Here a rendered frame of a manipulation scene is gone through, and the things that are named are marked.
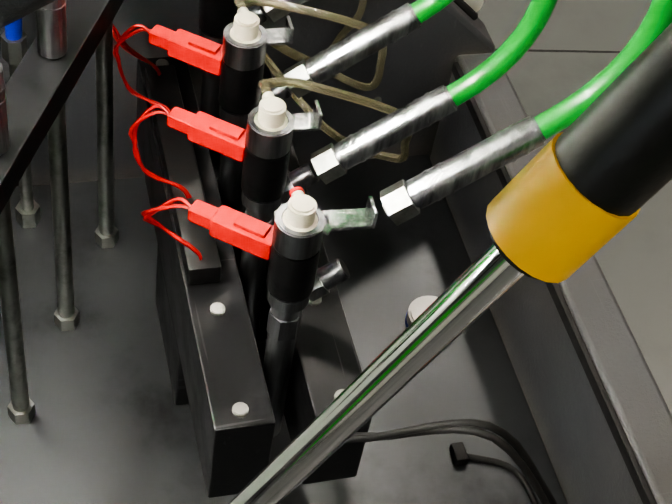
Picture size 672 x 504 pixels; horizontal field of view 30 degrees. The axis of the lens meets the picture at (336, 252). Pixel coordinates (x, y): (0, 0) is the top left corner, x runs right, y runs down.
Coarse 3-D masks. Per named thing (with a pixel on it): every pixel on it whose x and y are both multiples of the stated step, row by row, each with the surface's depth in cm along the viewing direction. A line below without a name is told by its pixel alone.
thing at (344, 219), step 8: (360, 208) 71; (328, 216) 70; (336, 216) 70; (344, 216) 70; (352, 216) 71; (360, 216) 71; (328, 224) 70; (336, 224) 70; (344, 224) 70; (352, 224) 70; (360, 224) 70; (368, 224) 70; (328, 232) 69
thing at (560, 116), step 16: (656, 0) 63; (656, 16) 63; (640, 32) 64; (656, 32) 64; (624, 48) 66; (640, 48) 65; (624, 64) 65; (592, 80) 67; (608, 80) 66; (576, 96) 67; (592, 96) 67; (544, 112) 68; (560, 112) 67; (576, 112) 67; (544, 128) 68; (560, 128) 68
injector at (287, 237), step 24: (288, 240) 69; (312, 240) 69; (288, 264) 70; (312, 264) 71; (336, 264) 73; (288, 288) 72; (312, 288) 73; (288, 312) 74; (288, 336) 76; (264, 360) 79; (288, 360) 78
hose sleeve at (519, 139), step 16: (512, 128) 68; (528, 128) 68; (480, 144) 69; (496, 144) 68; (512, 144) 68; (528, 144) 68; (544, 144) 68; (448, 160) 69; (464, 160) 69; (480, 160) 68; (496, 160) 68; (512, 160) 68; (416, 176) 70; (432, 176) 69; (448, 176) 69; (464, 176) 69; (480, 176) 69; (416, 192) 69; (432, 192) 69; (448, 192) 69
